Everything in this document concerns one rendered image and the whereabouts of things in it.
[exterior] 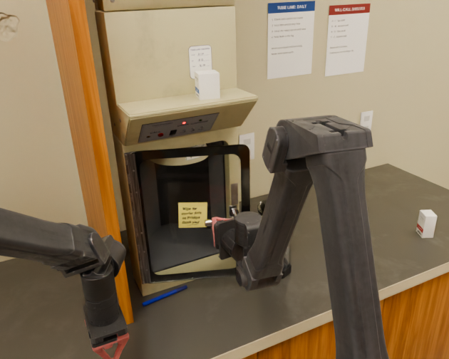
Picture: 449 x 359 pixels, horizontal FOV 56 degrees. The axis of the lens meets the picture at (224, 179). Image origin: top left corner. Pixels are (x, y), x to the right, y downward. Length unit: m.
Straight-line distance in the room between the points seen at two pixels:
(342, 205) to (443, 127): 2.01
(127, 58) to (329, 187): 0.64
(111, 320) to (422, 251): 1.06
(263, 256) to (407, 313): 0.85
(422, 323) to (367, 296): 1.13
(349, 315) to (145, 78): 0.72
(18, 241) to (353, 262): 0.44
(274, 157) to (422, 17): 1.68
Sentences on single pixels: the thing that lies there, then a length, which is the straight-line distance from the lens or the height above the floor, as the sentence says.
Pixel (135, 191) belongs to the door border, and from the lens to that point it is 1.10.
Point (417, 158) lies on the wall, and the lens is 2.44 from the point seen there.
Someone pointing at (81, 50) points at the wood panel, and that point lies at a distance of 0.92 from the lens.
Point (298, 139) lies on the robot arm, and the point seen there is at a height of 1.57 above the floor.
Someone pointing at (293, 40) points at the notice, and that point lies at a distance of 1.74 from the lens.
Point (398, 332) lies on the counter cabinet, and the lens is 1.60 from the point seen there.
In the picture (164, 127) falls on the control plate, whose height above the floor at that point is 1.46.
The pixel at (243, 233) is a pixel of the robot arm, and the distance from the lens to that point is 0.90.
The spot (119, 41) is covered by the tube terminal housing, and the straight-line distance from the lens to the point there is 1.02.
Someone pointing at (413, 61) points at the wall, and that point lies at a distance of 2.21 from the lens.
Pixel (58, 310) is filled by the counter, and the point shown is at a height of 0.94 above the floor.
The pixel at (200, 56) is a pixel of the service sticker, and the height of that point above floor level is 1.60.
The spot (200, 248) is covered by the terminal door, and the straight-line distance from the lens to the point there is 1.19.
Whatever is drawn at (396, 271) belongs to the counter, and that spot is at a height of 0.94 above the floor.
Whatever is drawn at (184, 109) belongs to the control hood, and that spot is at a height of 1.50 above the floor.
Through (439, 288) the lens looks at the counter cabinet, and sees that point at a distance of 1.63.
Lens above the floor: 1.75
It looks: 24 degrees down
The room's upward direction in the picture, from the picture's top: 2 degrees counter-clockwise
